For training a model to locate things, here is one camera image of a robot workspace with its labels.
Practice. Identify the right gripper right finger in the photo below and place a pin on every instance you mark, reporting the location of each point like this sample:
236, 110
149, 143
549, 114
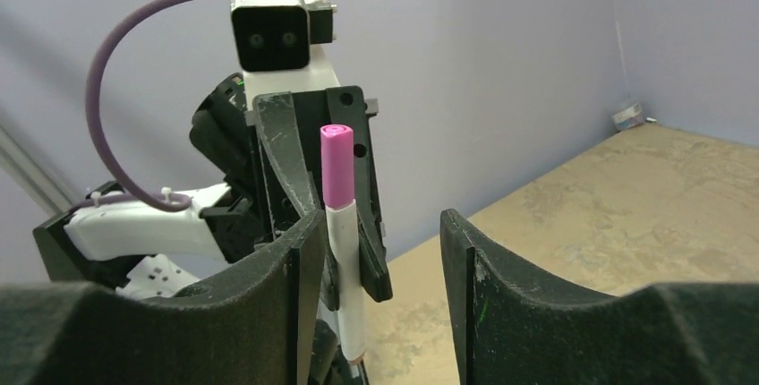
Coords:
516, 323

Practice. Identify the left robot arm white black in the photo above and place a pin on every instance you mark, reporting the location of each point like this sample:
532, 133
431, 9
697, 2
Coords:
135, 251

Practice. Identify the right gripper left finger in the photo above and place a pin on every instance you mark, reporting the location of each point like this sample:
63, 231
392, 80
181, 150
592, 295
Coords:
252, 323

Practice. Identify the white pen brown tip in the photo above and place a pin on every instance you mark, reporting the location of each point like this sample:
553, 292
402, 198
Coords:
344, 241

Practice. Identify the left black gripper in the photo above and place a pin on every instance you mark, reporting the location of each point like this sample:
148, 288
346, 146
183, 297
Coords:
285, 138

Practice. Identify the pink pen cap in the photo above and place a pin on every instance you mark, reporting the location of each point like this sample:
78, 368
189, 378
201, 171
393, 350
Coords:
337, 165

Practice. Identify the tape roll in corner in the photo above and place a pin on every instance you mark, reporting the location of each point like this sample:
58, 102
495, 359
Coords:
629, 114

